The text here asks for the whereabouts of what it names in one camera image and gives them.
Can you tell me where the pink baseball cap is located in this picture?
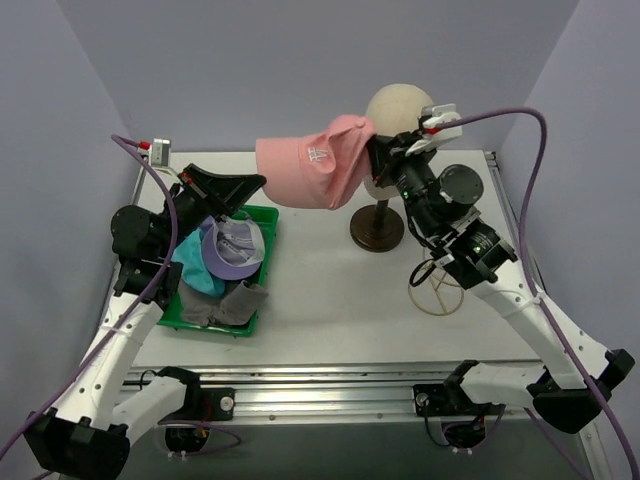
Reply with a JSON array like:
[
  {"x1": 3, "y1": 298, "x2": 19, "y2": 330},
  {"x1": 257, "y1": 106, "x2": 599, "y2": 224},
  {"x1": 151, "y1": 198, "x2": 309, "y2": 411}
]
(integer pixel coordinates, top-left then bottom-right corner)
[{"x1": 255, "y1": 115, "x2": 375, "y2": 210}]

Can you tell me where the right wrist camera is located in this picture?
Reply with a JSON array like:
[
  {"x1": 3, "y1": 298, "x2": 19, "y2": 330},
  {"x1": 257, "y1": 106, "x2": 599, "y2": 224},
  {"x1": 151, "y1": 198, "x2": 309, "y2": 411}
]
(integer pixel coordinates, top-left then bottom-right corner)
[{"x1": 405, "y1": 104, "x2": 462, "y2": 156}]

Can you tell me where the green plastic tray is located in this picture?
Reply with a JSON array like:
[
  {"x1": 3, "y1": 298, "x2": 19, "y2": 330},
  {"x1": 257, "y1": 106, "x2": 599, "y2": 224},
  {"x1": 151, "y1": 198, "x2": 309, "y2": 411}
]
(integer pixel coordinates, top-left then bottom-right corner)
[{"x1": 159, "y1": 205, "x2": 279, "y2": 337}]

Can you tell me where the gold wire hat frame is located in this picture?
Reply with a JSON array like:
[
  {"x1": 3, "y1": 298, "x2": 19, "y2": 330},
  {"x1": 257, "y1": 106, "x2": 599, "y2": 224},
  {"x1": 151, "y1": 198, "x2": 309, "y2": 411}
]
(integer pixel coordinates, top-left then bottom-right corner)
[{"x1": 407, "y1": 258, "x2": 465, "y2": 317}]

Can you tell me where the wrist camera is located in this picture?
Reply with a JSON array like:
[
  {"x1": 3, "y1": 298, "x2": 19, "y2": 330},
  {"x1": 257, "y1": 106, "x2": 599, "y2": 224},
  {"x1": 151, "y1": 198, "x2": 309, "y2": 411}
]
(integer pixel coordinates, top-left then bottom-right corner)
[
  {"x1": 137, "y1": 138, "x2": 172, "y2": 168},
  {"x1": 405, "y1": 104, "x2": 462, "y2": 156}
]

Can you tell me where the teal cap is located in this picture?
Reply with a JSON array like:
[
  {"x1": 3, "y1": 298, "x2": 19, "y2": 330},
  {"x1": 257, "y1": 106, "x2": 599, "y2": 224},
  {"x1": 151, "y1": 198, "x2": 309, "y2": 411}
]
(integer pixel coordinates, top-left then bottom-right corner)
[{"x1": 172, "y1": 230, "x2": 226, "y2": 298}]

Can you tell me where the purple baseball cap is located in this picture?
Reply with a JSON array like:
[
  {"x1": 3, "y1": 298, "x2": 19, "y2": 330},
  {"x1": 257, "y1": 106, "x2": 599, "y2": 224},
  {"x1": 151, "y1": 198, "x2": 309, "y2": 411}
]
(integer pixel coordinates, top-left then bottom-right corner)
[{"x1": 199, "y1": 217, "x2": 266, "y2": 281}]

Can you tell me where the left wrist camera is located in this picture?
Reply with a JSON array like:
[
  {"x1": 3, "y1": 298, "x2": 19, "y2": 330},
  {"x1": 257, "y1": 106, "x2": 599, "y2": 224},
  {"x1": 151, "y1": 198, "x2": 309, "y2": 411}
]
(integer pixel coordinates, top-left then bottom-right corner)
[{"x1": 137, "y1": 138, "x2": 172, "y2": 168}]

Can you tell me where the mannequin head stand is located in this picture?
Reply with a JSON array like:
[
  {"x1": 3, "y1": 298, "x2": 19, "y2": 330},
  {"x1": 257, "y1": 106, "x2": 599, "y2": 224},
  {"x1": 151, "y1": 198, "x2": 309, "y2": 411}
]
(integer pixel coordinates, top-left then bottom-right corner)
[{"x1": 349, "y1": 83, "x2": 464, "y2": 253}]

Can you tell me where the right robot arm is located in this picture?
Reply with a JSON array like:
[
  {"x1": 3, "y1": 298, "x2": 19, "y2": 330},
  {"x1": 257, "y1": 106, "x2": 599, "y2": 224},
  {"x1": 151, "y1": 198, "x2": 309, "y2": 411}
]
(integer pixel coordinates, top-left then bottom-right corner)
[{"x1": 367, "y1": 133, "x2": 635, "y2": 434}]

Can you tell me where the grey cap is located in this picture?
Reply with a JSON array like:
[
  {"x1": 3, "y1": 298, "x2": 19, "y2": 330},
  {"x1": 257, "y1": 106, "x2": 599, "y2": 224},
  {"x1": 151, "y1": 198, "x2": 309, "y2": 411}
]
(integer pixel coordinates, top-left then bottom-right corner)
[{"x1": 178, "y1": 280, "x2": 269, "y2": 327}]

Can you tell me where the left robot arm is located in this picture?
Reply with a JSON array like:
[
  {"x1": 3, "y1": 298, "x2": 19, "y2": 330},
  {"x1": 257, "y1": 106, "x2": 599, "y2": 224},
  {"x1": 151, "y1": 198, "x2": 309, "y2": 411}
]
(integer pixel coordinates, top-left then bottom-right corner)
[{"x1": 23, "y1": 164, "x2": 266, "y2": 479}]

